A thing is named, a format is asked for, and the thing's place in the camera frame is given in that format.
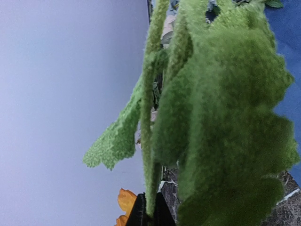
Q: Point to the blue wrapping paper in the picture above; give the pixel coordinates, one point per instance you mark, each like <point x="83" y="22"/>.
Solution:
<point x="285" y="22"/>

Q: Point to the orange fake flower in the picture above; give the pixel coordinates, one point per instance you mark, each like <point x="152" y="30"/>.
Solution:
<point x="215" y="120"/>

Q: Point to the light blue fake flower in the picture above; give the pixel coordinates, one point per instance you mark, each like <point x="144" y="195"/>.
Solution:
<point x="212" y="5"/>

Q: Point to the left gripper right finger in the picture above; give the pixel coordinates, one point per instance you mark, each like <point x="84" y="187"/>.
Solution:
<point x="162" y="215"/>

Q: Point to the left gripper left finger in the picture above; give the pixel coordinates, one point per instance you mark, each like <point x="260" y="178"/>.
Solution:
<point x="138" y="216"/>

